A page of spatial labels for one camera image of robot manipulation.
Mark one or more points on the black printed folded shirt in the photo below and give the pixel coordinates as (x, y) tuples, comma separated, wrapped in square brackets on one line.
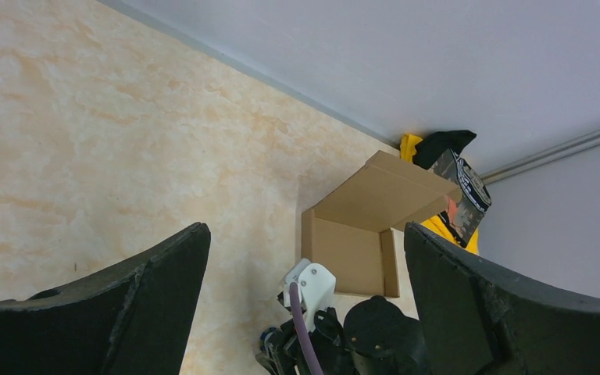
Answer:
[(440, 153)]

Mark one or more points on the brown cardboard box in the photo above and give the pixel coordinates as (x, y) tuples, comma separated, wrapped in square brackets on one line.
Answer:
[(351, 230)]

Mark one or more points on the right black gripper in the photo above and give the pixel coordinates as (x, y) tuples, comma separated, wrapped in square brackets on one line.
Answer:
[(376, 337)]

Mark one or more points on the yellow folded cloth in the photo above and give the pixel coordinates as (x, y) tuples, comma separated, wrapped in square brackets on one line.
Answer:
[(435, 223)]

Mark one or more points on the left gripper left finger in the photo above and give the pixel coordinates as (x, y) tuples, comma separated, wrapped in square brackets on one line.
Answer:
[(133, 317)]

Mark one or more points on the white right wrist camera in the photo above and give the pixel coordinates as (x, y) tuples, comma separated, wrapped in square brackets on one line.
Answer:
[(316, 287)]

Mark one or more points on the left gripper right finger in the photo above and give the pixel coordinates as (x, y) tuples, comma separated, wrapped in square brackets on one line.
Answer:
[(478, 317)]

